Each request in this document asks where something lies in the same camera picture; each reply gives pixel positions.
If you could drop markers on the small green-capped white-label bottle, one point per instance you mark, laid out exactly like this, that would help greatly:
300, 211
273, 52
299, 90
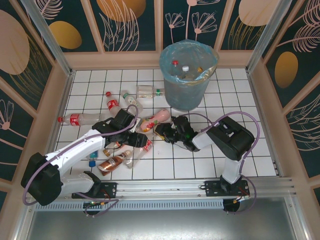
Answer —
130, 100

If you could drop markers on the grey metal panel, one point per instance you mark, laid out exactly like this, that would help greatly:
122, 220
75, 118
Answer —
160, 225

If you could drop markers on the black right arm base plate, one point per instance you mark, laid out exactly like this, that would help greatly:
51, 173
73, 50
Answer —
212, 190

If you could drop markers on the pink strawberry drink bottle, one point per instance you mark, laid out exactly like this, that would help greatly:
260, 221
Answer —
155, 120

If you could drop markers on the aluminium frame post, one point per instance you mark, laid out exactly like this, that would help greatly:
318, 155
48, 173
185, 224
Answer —
47, 37
265, 37

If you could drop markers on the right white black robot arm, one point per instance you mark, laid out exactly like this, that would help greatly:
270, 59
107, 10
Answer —
230, 170

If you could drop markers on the brown coffee drink bottle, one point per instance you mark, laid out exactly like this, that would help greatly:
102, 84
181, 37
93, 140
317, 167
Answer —
110, 166

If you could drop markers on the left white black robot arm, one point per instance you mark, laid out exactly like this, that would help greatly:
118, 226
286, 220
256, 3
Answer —
75, 150

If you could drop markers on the blue-lined trash bin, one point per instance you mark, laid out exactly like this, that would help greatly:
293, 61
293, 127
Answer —
170, 57

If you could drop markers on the clear bottle red neck label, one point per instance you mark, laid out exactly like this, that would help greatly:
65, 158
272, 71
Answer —
132, 160

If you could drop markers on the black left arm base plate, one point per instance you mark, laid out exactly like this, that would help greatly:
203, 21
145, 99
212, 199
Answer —
108, 188

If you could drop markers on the clear bottle green-white neck band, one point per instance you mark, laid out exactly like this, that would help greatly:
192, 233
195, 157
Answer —
146, 92

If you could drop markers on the long cola bottle red label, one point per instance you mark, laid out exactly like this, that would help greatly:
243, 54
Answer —
75, 120

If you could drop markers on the blue-capped water bottle flower label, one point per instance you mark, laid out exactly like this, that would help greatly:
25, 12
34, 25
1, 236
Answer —
92, 157

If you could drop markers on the aluminium mounting rail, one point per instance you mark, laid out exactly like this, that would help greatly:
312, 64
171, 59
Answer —
160, 187

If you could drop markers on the orange-label bottle with barcode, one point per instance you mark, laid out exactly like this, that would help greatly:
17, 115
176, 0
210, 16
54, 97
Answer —
107, 150

